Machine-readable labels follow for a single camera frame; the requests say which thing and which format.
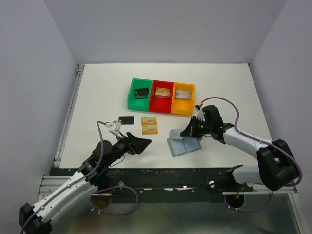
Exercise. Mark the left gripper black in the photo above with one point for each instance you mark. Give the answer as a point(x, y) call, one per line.
point(138, 145)

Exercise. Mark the tan credit card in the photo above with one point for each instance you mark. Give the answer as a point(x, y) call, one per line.
point(145, 121)
point(150, 130)

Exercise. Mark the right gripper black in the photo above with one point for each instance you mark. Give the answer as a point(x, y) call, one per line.
point(190, 130)

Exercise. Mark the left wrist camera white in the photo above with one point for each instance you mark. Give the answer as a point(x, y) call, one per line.
point(114, 128)

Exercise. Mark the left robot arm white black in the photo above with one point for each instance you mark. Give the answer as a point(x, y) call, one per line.
point(40, 217)

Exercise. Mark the black credit card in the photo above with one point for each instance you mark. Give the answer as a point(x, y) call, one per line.
point(126, 120)

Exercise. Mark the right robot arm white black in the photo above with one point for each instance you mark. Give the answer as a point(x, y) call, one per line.
point(275, 163)

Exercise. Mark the red plastic bin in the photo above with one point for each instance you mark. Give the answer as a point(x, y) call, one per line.
point(161, 105)

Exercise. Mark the sage green card holder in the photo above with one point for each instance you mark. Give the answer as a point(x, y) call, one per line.
point(183, 146)

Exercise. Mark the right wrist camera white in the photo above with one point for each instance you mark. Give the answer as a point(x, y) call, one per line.
point(200, 114)

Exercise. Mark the green plastic bin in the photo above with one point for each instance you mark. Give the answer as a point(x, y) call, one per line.
point(139, 104)

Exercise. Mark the silver VIP credit card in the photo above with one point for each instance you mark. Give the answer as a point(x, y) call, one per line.
point(175, 134)

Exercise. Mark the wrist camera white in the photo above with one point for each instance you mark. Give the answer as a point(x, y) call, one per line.
point(114, 128)
point(200, 114)

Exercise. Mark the tan card stack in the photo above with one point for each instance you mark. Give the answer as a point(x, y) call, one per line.
point(162, 92)

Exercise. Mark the aluminium frame rail left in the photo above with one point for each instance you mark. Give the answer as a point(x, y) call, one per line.
point(61, 144)

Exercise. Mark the silver card stack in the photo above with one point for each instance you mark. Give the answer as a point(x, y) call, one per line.
point(183, 95)

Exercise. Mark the yellow plastic bin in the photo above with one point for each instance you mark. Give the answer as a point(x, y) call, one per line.
point(183, 107)

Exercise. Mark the black card stack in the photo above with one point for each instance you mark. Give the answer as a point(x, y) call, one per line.
point(141, 93)

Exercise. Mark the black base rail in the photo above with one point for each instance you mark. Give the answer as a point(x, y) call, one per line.
point(169, 185)

